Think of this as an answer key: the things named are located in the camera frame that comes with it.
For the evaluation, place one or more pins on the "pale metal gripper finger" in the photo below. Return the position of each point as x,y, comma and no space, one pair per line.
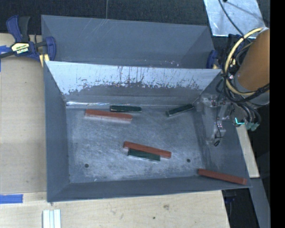
219,132
207,103

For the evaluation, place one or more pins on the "grey metal bin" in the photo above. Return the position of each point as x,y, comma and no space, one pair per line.
133,136

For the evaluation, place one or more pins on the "dark green flat block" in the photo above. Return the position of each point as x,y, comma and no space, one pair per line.
126,108
143,155
180,110

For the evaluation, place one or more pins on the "red-brown flat block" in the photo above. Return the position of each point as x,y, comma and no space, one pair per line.
222,176
148,149
108,116

